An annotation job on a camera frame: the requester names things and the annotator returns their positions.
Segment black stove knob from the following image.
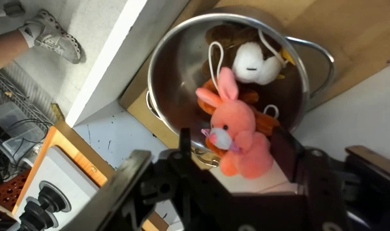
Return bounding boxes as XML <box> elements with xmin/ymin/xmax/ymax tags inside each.
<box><xmin>34</xmin><ymin>178</ymin><xmax>73</xmax><ymax>215</ymax></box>
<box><xmin>15</xmin><ymin>198</ymin><xmax>60</xmax><ymax>231</ymax></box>

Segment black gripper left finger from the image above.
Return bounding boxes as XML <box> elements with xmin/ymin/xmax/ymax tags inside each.
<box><xmin>60</xmin><ymin>125</ymin><xmax>197</xmax><ymax>231</ymax></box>

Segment metal wire rack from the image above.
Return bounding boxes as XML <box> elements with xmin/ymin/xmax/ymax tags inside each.
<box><xmin>0</xmin><ymin>68</ymin><xmax>56</xmax><ymax>145</ymax></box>

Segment person bare leg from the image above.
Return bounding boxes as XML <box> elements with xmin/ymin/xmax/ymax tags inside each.
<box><xmin>0</xmin><ymin>29</ymin><xmax>33</xmax><ymax>77</ymax></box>

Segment white plush toy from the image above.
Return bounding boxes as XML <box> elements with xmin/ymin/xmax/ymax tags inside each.
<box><xmin>230</xmin><ymin>28</ymin><xmax>287</xmax><ymax>86</ymax></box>

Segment pink plush bunny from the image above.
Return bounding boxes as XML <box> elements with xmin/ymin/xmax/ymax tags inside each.
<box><xmin>193</xmin><ymin>39</ymin><xmax>275</xmax><ymax>179</ymax></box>

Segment black floor cables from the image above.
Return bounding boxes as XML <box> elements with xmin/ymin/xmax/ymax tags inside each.
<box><xmin>0</xmin><ymin>119</ymin><xmax>38</xmax><ymax>177</ymax></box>

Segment stainless steel pot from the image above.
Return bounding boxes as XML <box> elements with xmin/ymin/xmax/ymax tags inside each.
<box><xmin>144</xmin><ymin>10</ymin><xmax>336</xmax><ymax>151</ymax></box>

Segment white perforated shoe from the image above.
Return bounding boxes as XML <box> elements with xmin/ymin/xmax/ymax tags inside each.
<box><xmin>17</xmin><ymin>9</ymin><xmax>85</xmax><ymax>65</ymax></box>

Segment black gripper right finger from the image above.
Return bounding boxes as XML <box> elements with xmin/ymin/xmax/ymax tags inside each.
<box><xmin>283</xmin><ymin>127</ymin><xmax>390</xmax><ymax>206</ymax></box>

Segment grey toy gas stove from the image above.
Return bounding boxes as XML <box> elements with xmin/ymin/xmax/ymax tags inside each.
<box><xmin>10</xmin><ymin>143</ymin><xmax>102</xmax><ymax>231</ymax></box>

